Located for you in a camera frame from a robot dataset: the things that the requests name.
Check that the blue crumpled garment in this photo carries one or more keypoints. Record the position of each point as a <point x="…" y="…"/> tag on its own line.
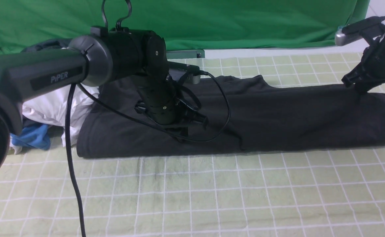
<point x="34" y="136"/>

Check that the green backdrop cloth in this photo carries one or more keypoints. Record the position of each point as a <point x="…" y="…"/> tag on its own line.
<point x="186" y="24"/>

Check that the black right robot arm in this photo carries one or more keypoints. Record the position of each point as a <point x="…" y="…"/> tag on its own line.
<point x="370" y="71"/>

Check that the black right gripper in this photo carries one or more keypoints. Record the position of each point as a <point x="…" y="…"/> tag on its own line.
<point x="369" y="73"/>

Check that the dark gray long-sleeve shirt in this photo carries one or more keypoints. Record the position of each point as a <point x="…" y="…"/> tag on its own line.
<point x="263" y="119"/>

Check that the light green checkered table mat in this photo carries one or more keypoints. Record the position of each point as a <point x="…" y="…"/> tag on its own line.
<point x="320" y="193"/>

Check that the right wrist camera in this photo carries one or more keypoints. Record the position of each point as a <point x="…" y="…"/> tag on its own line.
<point x="368" y="29"/>

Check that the white crumpled shirt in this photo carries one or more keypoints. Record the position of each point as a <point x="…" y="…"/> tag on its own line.
<point x="51" y="109"/>

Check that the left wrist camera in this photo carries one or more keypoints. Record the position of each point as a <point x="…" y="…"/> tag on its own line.
<point x="184" y="73"/>

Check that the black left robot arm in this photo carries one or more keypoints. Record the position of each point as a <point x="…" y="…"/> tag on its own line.
<point x="94" y="60"/>

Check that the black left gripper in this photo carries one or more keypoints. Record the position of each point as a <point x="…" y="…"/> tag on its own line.
<point x="162" y="101"/>

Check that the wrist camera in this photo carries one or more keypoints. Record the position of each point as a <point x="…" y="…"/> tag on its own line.
<point x="184" y="73"/>
<point x="368" y="29"/>

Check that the dark green metal bar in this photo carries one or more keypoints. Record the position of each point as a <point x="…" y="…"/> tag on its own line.
<point x="185" y="54"/>

